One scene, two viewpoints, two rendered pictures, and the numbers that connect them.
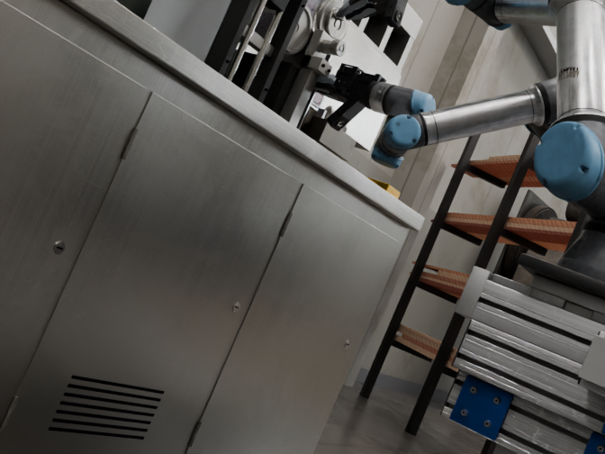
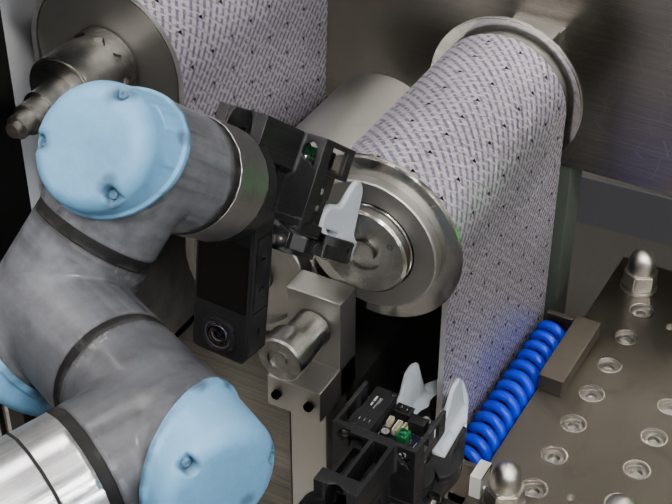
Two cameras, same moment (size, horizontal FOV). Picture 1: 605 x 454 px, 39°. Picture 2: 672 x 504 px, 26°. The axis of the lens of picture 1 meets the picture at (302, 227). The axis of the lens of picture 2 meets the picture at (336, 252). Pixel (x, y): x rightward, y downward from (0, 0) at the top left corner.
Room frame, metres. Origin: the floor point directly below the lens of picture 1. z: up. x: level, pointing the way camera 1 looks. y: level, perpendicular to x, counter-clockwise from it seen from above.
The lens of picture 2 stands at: (2.00, -0.76, 1.93)
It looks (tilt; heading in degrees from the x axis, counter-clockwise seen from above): 37 degrees down; 84
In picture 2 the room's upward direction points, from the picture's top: straight up
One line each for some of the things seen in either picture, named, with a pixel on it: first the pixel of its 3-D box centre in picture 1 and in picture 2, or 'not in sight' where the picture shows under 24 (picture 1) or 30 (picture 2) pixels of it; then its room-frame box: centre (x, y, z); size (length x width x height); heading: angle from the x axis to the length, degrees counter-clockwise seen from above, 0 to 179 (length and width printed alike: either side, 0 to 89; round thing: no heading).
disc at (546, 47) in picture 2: not in sight; (505, 92); (2.27, 0.35, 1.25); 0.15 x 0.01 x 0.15; 145
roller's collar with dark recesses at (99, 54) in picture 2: not in sight; (84, 78); (1.91, 0.26, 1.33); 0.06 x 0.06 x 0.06; 55
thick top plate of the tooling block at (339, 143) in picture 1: (282, 123); (627, 423); (2.36, 0.17, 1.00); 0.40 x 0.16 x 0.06; 55
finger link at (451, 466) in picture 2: not in sight; (431, 463); (2.16, 0.05, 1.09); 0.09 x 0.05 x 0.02; 54
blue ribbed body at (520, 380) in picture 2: not in sight; (513, 393); (2.26, 0.19, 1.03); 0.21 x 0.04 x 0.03; 55
